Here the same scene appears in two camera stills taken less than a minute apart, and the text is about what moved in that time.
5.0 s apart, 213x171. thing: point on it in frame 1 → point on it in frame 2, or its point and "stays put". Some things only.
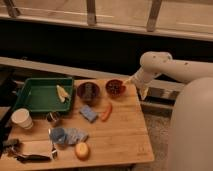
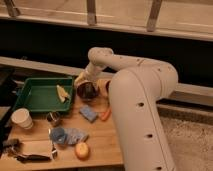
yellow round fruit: [82, 150] stays put
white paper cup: [22, 118] stays put
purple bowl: [88, 92] stays put
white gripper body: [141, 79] → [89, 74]
